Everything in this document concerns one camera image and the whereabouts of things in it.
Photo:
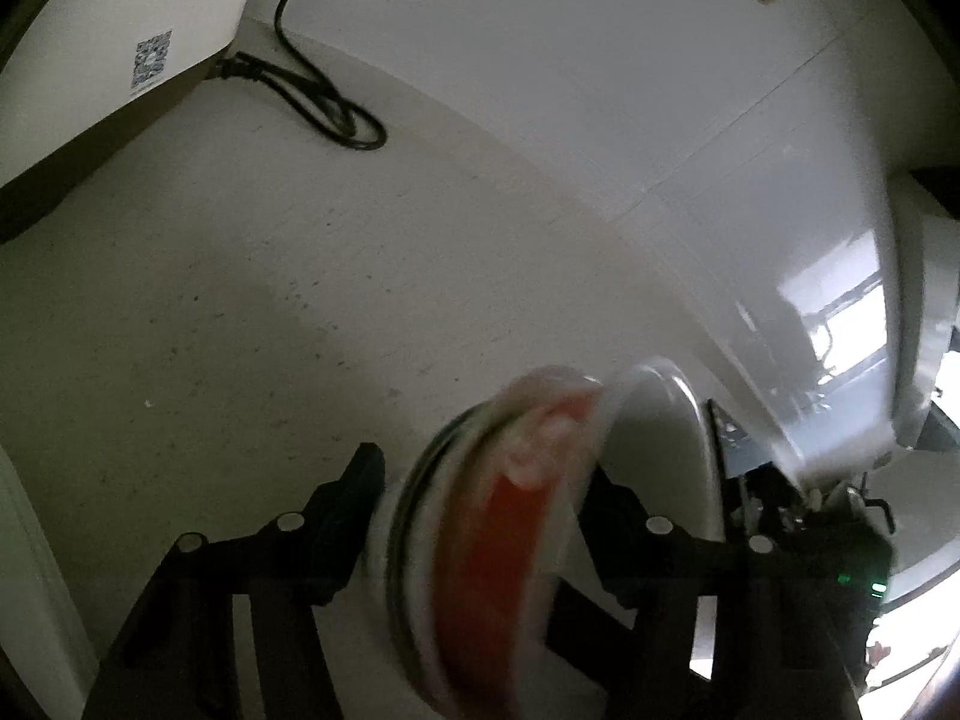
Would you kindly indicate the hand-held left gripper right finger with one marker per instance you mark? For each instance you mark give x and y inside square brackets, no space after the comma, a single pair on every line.
[607,510]

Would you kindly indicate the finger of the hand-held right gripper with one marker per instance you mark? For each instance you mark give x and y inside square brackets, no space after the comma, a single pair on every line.
[765,502]

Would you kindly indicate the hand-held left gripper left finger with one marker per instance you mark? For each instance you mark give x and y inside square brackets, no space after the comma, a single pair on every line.
[360,480]

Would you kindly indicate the orange and white bowl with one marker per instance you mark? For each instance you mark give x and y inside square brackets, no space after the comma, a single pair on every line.
[495,540]

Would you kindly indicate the white rice cooker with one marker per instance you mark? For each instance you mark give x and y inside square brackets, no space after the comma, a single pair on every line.
[90,15]

